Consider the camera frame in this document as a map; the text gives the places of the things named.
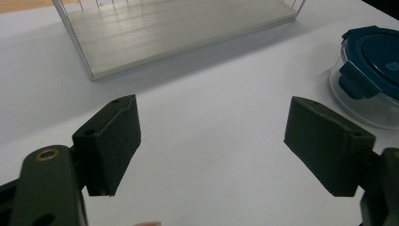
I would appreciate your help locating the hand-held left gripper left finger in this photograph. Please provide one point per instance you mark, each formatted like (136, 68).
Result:
(109, 147)

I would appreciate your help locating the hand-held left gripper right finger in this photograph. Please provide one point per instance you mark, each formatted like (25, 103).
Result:
(326, 147)

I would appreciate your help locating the round glass container blue lid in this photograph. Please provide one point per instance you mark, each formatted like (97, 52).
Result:
(373, 62)

